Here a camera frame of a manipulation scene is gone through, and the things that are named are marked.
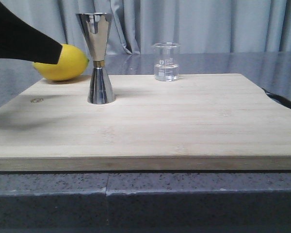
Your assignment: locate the black cable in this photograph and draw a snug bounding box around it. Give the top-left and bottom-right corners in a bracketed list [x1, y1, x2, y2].
[261, 87, 291, 115]

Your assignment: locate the grey curtain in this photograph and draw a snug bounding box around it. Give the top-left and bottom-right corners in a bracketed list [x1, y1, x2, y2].
[3, 0, 291, 54]

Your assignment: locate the small glass beaker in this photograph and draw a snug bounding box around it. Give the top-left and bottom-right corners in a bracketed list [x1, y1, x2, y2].
[152, 42, 180, 82]

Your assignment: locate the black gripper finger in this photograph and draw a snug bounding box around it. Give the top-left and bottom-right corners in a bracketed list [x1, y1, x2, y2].
[0, 2, 63, 65]

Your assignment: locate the wooden cutting board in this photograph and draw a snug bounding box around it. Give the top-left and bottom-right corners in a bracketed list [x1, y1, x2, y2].
[0, 74, 291, 171]

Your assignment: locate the steel double jigger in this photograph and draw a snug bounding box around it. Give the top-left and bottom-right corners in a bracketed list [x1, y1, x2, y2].
[77, 13, 115, 104]

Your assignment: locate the yellow lemon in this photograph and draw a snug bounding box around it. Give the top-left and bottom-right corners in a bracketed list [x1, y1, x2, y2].
[32, 44, 89, 81]

